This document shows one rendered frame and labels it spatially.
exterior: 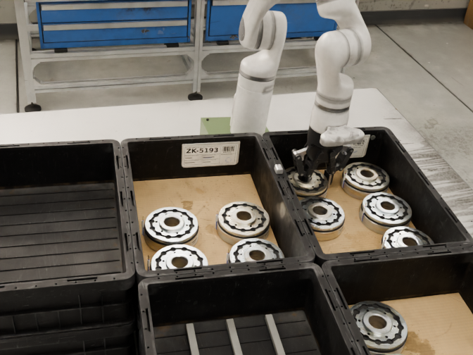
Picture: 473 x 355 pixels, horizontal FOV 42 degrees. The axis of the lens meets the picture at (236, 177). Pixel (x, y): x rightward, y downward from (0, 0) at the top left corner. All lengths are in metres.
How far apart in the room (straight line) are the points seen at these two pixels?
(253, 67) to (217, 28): 1.69
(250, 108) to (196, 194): 0.34
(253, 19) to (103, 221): 0.56
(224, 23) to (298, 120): 1.42
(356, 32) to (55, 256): 0.69
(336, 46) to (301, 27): 2.21
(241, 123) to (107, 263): 0.60
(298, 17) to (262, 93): 1.80
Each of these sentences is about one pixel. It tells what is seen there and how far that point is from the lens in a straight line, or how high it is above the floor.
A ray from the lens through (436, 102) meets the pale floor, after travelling 3.71.
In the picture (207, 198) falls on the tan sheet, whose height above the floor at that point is 0.83.
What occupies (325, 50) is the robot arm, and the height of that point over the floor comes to 1.17.
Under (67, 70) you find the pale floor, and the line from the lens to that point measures 3.63.
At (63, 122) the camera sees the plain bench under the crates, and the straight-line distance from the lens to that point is 1.80.
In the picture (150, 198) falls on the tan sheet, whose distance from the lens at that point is 1.30.
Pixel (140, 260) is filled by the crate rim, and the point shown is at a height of 0.93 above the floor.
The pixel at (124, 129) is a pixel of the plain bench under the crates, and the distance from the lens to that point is 1.76.
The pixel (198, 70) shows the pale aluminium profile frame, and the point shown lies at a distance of 3.26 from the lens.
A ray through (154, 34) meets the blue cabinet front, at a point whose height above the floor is 0.37.
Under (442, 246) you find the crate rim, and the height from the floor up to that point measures 0.93.
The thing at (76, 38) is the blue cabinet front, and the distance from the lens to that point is 3.11.
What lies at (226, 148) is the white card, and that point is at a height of 0.90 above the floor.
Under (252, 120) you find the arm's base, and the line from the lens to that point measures 1.58.
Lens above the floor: 1.64
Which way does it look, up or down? 36 degrees down
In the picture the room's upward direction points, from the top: 6 degrees clockwise
